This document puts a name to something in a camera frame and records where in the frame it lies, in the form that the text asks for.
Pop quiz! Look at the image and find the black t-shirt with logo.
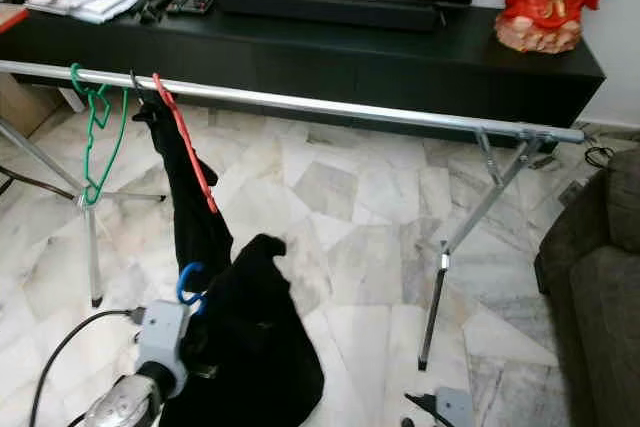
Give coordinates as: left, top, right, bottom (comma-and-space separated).
132, 97, 236, 293

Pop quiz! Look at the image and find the blue plastic hanger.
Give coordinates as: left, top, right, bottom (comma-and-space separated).
175, 261, 206, 308

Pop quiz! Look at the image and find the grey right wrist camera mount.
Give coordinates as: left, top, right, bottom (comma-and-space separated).
433, 387, 476, 427

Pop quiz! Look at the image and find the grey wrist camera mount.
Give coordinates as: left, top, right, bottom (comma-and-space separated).
433, 387, 476, 427
135, 299, 193, 398

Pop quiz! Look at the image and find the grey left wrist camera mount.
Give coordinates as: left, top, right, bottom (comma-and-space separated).
135, 299, 193, 398

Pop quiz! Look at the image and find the grey suede sofa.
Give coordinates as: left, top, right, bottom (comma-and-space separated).
533, 147, 640, 427

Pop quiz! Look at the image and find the black soundbar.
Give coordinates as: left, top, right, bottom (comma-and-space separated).
218, 0, 444, 32

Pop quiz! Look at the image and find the red laughing figurine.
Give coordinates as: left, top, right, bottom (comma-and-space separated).
495, 0, 621, 54

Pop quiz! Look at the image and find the silver clothes rack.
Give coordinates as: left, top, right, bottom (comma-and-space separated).
0, 59, 588, 373

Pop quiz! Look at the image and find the black garment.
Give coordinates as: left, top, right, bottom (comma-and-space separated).
160, 233, 326, 427

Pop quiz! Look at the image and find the grey power strip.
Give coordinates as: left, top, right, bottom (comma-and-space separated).
555, 179, 586, 208

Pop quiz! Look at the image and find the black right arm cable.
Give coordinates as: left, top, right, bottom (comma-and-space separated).
405, 392, 441, 423

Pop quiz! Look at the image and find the black TV cabinet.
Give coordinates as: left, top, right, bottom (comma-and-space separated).
0, 0, 606, 148

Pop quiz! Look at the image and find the red plastic hanger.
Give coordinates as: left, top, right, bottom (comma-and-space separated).
152, 72, 219, 215

